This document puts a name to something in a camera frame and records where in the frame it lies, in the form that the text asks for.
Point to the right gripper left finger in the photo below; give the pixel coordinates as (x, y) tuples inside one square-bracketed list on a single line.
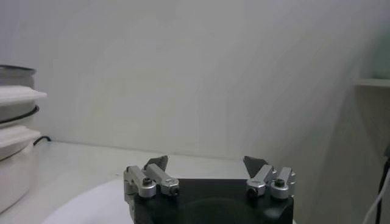
[(152, 175)]

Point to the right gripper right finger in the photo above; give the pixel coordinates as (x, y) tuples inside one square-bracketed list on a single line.
[(265, 175)]

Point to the white round plate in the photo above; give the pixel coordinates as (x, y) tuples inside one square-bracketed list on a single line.
[(91, 210)]

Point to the white electric cooker pot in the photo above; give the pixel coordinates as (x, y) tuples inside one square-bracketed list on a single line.
[(15, 176)]

